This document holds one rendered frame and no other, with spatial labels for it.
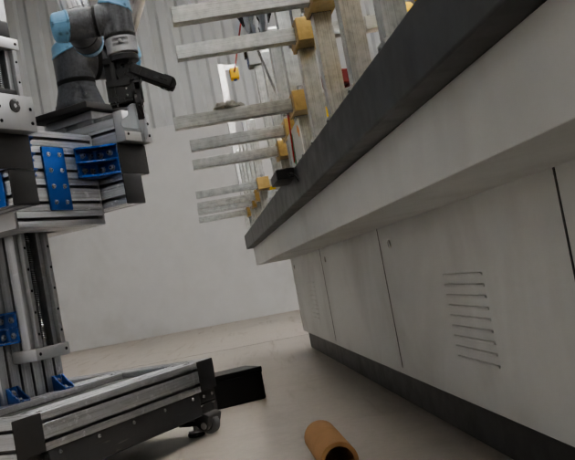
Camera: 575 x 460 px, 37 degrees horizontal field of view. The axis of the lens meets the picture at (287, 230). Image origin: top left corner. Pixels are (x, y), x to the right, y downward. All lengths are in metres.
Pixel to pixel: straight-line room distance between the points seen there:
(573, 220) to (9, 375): 1.70
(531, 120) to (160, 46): 9.82
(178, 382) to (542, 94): 1.92
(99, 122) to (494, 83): 1.86
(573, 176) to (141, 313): 9.12
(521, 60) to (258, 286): 9.36
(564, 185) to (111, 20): 1.25
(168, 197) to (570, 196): 9.08
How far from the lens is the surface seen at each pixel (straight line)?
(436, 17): 0.88
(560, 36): 0.73
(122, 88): 2.11
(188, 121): 2.10
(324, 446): 1.86
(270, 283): 10.10
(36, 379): 2.58
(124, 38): 2.14
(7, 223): 2.33
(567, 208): 1.25
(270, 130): 2.36
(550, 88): 0.75
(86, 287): 10.25
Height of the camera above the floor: 0.44
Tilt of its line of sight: 3 degrees up
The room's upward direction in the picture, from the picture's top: 10 degrees counter-clockwise
